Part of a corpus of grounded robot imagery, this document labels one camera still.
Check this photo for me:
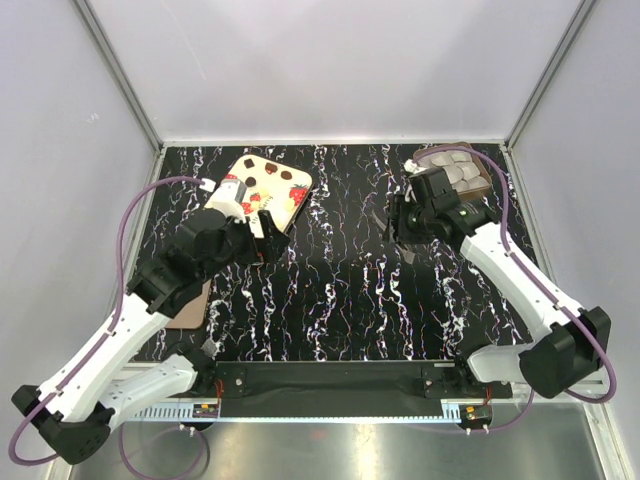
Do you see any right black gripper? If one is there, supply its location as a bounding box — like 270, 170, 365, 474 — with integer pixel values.
381, 194, 434, 245

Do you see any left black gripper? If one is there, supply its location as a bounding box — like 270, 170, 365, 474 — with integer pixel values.
200, 209, 290, 281

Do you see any rose gold box lid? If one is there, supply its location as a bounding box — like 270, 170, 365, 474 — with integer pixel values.
165, 280, 211, 330

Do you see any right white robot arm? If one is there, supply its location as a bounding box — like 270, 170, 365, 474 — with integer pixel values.
377, 194, 617, 404

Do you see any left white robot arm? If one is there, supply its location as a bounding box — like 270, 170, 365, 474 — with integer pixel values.
11, 208, 292, 465

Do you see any brown chocolate box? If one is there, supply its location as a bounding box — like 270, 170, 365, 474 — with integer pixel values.
404, 142, 492, 201

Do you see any strawberry print white tray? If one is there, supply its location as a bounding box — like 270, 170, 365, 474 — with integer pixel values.
204, 154, 313, 238

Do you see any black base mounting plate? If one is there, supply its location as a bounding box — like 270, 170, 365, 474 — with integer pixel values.
216, 360, 513, 400

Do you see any right electronics board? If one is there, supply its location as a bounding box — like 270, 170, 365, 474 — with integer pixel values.
463, 404, 493, 421

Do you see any electronics board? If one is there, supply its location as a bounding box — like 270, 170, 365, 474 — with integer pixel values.
192, 403, 220, 418
463, 404, 493, 421

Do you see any left electronics board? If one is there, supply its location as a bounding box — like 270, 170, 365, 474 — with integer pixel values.
192, 403, 220, 418

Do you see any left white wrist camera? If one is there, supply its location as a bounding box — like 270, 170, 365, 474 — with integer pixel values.
204, 178, 247, 223

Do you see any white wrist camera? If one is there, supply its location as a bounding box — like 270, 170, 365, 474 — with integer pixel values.
204, 178, 247, 223
404, 160, 454, 204

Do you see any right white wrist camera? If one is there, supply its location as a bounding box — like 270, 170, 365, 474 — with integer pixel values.
404, 160, 454, 204

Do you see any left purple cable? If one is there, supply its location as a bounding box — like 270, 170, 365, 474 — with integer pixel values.
10, 175, 215, 451

